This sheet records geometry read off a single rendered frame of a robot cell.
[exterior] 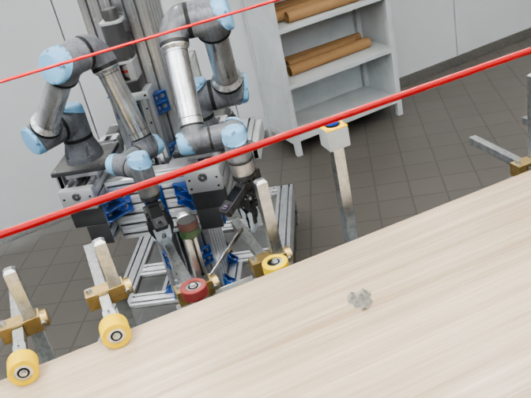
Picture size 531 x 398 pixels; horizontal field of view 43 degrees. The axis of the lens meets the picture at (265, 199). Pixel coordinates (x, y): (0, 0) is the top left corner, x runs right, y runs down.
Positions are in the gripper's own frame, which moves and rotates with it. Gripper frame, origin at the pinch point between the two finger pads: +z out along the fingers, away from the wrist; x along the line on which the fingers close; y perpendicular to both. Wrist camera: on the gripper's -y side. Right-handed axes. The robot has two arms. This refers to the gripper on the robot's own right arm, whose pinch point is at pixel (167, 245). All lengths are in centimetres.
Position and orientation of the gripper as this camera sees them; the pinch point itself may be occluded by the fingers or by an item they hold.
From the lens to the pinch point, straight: 244.6
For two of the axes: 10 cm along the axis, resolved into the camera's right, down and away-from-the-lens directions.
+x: -9.1, 3.4, -2.3
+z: 2.0, 8.6, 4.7
